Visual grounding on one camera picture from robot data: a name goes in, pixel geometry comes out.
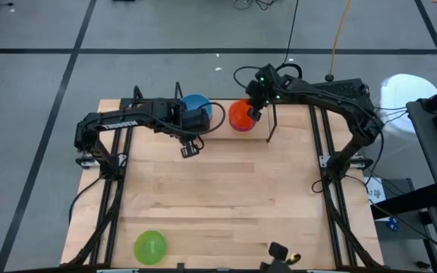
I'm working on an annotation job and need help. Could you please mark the small orange bowl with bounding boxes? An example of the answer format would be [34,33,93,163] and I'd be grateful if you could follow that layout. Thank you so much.
[228,99,258,130]

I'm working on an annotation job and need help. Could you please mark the large blue bowl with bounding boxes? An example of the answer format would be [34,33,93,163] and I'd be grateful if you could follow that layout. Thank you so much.
[178,93,214,122]

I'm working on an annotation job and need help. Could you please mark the small green bowl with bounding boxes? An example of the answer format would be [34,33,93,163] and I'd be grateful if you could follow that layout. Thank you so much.
[133,229,168,266]

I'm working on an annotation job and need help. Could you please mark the black computer case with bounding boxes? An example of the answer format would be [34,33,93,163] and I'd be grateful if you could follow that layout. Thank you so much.
[309,77,375,130]

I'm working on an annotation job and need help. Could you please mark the black device with yellow tip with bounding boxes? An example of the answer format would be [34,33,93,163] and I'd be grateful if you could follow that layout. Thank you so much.
[259,241,302,273]

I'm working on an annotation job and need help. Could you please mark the white paper sheet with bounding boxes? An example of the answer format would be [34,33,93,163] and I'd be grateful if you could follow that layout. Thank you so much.
[364,176,387,221]

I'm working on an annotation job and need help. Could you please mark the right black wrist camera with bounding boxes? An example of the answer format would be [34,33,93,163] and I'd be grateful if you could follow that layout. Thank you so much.
[245,80,262,101]

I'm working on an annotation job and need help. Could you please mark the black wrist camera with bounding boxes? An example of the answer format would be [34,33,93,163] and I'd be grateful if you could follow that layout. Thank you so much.
[245,80,262,101]
[182,108,211,133]

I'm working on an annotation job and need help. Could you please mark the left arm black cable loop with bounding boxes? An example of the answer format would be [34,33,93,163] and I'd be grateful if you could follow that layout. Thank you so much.
[199,101,228,136]

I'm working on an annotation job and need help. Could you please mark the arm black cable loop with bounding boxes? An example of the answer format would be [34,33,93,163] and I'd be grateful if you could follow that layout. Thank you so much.
[232,65,261,92]
[199,101,228,136]

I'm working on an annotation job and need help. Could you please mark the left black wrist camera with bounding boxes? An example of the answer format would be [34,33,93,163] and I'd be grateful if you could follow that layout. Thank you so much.
[182,108,211,133]

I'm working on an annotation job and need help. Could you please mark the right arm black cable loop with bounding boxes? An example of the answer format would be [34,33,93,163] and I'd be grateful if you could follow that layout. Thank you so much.
[232,65,261,92]

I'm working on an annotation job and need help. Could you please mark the black hanging cable with coil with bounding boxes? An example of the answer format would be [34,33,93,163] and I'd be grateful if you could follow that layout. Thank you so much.
[275,0,303,80]

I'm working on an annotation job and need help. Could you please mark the yellow hanging cable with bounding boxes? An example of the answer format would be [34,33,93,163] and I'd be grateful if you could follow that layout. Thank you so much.
[323,0,353,83]

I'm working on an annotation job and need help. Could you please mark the tangled black cables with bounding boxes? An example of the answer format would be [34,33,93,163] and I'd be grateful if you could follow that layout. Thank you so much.
[233,0,280,11]

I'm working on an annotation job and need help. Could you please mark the black aluminium table frame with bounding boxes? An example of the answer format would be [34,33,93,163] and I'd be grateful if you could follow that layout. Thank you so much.
[64,97,385,273]

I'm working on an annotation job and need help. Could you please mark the black power cable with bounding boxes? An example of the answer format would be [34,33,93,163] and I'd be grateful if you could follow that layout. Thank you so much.
[68,174,104,225]

